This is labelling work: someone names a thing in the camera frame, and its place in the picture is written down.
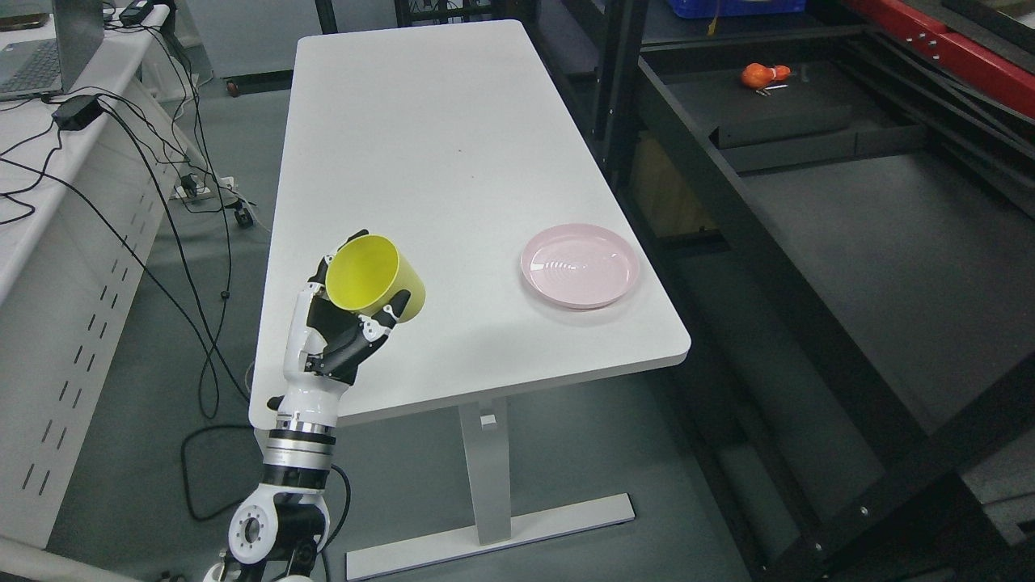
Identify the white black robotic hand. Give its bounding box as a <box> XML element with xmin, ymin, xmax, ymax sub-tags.
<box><xmin>265</xmin><ymin>230</ymin><xmax>410</xmax><ymax>427</ymax></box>

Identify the yellow plastic cup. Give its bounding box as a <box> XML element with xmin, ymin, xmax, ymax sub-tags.
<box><xmin>324</xmin><ymin>234</ymin><xmax>426</xmax><ymax>322</ymax></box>

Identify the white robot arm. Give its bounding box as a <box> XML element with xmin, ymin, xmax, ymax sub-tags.
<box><xmin>203</xmin><ymin>420</ymin><xmax>336</xmax><ymax>581</ymax></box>

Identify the orange toy on shelf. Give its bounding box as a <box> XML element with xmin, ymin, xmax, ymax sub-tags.
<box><xmin>740</xmin><ymin>62</ymin><xmax>792</xmax><ymax>90</ymax></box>

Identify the black metal shelf rack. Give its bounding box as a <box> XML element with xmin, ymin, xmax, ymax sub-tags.
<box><xmin>539</xmin><ymin>1</ymin><xmax>1033</xmax><ymax>581</ymax></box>

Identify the white power strip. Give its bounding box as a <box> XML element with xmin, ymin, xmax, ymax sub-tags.
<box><xmin>170</xmin><ymin>176</ymin><xmax>238</xmax><ymax>202</ymax></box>

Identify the white table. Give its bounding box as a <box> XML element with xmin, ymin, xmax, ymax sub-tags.
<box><xmin>249</xmin><ymin>21</ymin><xmax>691</xmax><ymax>581</ymax></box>

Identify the pink plastic plate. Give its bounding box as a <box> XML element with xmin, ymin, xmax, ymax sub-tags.
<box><xmin>520</xmin><ymin>222</ymin><xmax>640</xmax><ymax>310</ymax></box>

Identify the white side desk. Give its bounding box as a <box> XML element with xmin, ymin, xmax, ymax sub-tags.
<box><xmin>1</xmin><ymin>5</ymin><xmax>188</xmax><ymax>581</ymax></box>

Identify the black power adapter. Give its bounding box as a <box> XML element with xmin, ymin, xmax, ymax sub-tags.
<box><xmin>51</xmin><ymin>95</ymin><xmax>104</xmax><ymax>130</ymax></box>

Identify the grey laptop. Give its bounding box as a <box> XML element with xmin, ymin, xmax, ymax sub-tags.
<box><xmin>1</xmin><ymin>1</ymin><xmax>104</xmax><ymax>101</ymax></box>

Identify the blue plastic crate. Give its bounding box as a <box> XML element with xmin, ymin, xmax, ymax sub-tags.
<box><xmin>666</xmin><ymin>0</ymin><xmax>807</xmax><ymax>19</ymax></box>

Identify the red metal beam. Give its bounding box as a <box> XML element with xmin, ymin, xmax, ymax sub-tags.
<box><xmin>842</xmin><ymin>1</ymin><xmax>1034</xmax><ymax>118</ymax></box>

